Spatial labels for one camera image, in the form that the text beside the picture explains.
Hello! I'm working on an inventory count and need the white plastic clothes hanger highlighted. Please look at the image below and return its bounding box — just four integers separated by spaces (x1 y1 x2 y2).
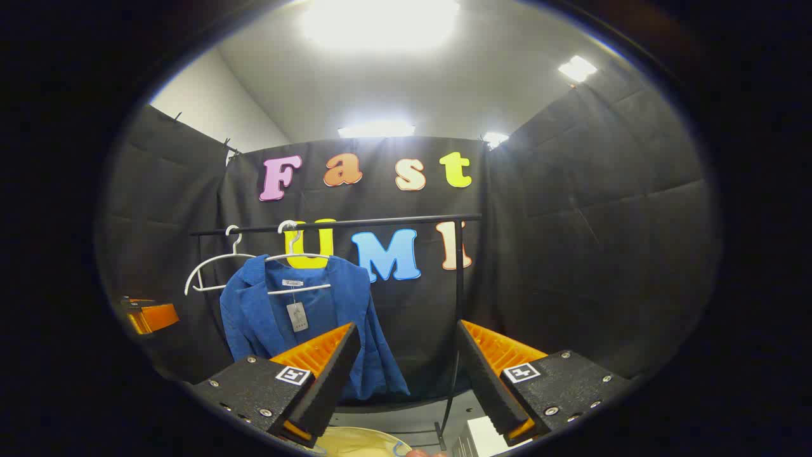
184 225 258 296
263 220 334 296

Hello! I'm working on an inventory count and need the large ceiling light panel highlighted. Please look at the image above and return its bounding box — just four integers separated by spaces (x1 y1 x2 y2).
298 0 461 51

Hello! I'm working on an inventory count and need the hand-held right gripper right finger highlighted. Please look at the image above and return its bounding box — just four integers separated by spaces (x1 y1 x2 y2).
457 319 635 448

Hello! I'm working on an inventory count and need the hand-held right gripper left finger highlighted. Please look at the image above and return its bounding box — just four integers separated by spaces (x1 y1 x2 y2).
190 322 362 448

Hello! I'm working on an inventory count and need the black backdrop cloth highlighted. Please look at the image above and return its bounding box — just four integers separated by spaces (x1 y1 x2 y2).
95 54 721 407

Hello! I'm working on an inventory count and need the blue corduroy jacket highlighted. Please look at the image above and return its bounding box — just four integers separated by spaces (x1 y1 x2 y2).
219 254 410 402

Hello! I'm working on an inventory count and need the black metal clothes rack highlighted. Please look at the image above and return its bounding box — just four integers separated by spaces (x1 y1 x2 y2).
189 214 483 453

